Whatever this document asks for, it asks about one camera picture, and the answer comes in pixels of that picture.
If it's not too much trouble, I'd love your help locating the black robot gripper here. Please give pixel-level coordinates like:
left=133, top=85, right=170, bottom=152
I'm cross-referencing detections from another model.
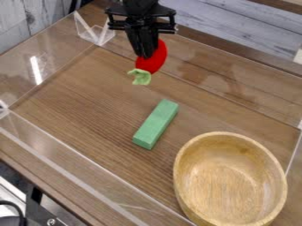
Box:
left=106, top=3, right=177, bottom=57

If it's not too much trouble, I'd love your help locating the red plush strawberry toy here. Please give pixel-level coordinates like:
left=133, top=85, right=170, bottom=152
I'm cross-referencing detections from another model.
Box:
left=127, top=39, right=168, bottom=86

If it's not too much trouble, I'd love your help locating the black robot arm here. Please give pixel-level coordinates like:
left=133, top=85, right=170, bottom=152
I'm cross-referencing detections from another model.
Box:
left=106, top=0, right=177, bottom=59

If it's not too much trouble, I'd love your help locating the green rectangular block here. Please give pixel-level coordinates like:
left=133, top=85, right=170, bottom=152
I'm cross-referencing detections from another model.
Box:
left=133, top=99, right=180, bottom=150

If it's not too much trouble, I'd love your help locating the wooden bowl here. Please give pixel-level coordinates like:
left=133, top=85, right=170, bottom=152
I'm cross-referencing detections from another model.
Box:
left=174, top=132, right=288, bottom=226

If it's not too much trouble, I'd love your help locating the clear acrylic enclosure wall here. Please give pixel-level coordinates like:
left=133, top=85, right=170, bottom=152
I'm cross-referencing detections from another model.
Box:
left=0, top=10, right=302, bottom=226

